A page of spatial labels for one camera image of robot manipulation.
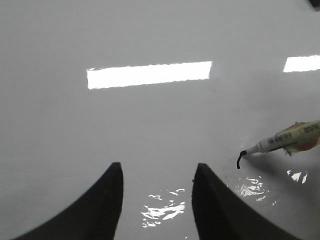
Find white whiteboard with aluminium frame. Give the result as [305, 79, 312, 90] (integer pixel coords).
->
[0, 0, 320, 240]

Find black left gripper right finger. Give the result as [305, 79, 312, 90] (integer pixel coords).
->
[191, 163, 296, 240]

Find white black whiteboard marker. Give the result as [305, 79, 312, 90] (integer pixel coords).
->
[239, 120, 320, 157]

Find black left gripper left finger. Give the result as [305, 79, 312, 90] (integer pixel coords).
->
[15, 162, 124, 240]

